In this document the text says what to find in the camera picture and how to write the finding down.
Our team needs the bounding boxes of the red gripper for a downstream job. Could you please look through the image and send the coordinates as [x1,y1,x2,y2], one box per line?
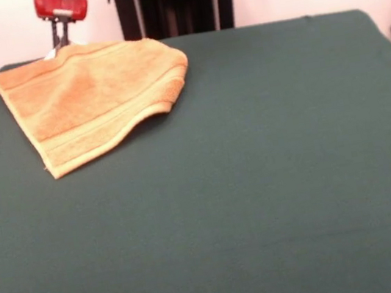
[32,0,96,54]

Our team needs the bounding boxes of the orange terry towel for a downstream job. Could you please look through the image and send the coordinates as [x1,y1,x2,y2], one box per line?
[0,27,204,188]

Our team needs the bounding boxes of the dark green table cloth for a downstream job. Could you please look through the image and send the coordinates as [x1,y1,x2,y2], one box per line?
[0,2,391,293]

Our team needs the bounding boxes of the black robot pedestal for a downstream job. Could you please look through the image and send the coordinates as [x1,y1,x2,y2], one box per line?
[107,0,246,48]

